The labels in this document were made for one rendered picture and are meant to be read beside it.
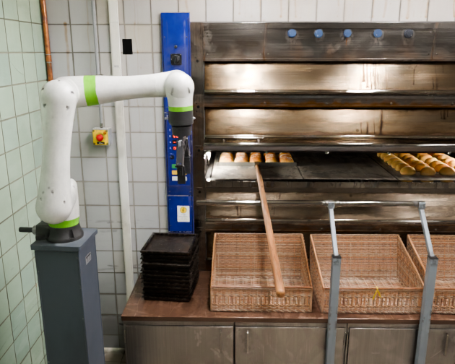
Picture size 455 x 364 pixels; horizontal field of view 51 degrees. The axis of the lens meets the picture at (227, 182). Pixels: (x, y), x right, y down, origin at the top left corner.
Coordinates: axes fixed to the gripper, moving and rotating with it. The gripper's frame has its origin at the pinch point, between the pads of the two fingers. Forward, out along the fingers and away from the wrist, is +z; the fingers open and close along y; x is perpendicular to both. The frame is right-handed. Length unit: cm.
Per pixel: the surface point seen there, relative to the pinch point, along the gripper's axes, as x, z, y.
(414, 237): 125, 70, -98
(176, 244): -18, 62, -69
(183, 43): -13, -48, -96
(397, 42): 107, -46, -106
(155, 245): -30, 61, -66
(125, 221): -54, 57, -92
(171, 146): -22, 10, -94
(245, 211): 21, 53, -96
